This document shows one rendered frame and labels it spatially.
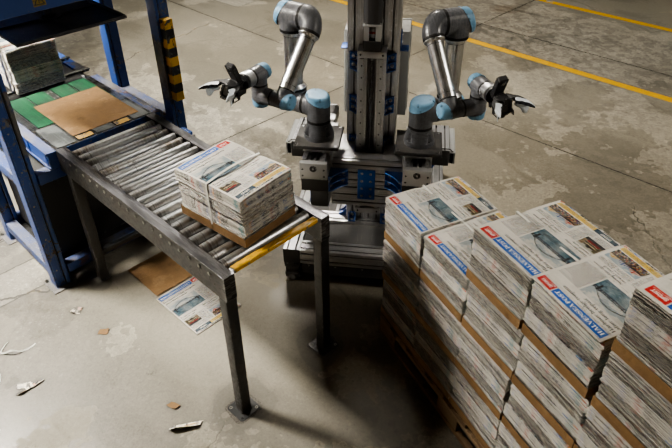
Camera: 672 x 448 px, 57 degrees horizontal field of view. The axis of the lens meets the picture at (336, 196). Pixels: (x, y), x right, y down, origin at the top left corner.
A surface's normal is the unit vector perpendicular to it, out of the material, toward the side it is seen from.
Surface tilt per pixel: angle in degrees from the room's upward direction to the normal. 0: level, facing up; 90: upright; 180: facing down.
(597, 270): 1
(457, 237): 1
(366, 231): 0
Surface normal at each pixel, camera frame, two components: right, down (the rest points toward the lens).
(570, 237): 0.00, -0.82
